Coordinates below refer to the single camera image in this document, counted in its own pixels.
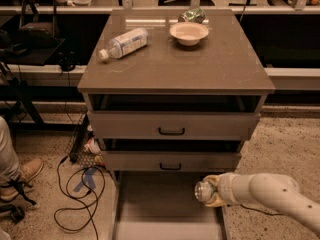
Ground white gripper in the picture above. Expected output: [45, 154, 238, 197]
[204, 173, 237, 207]

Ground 7up soda can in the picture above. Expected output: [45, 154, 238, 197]
[194, 181, 215, 203]

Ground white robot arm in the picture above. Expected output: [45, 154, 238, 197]
[194, 173, 320, 235]

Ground bottom open grey drawer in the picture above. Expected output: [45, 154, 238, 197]
[112, 172, 228, 240]

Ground grey drawer cabinet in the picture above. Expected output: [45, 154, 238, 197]
[78, 9, 274, 240]

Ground middle grey drawer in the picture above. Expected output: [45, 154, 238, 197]
[102, 151, 241, 172]

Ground top grey drawer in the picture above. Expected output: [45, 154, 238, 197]
[88, 111, 260, 140]

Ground green crushed soda can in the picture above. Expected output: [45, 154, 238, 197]
[178, 8, 205, 24]

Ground blue tape cross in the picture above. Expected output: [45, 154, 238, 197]
[74, 167, 97, 192]

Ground white ceramic bowl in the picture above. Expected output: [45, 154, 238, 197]
[169, 22, 209, 46]

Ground clear plastic water bottle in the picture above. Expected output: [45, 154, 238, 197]
[99, 27, 149, 60]

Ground black headphones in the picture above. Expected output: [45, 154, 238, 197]
[58, 51, 76, 72]

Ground tan work boot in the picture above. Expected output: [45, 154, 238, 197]
[0, 158, 44, 202]

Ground person's light trouser leg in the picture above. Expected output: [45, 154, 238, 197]
[0, 117, 20, 186]

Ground black bag on table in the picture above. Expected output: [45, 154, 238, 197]
[18, 0, 58, 49]

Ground wire mesh basket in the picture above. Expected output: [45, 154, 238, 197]
[66, 115, 105, 168]

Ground black floor cable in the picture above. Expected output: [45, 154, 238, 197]
[53, 155, 107, 240]

